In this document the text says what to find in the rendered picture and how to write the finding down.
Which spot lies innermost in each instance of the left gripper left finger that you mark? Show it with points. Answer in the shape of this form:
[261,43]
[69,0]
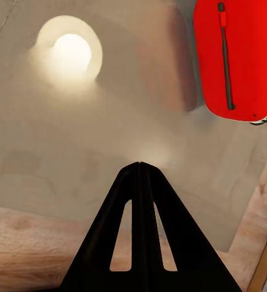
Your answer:
[89,271]

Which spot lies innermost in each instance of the radio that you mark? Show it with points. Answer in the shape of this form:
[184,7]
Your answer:
[231,43]

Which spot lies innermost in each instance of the coffee table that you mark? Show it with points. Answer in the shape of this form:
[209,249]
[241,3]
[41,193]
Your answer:
[90,86]

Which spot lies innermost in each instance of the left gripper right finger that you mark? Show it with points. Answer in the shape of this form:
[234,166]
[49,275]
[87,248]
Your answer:
[199,267]

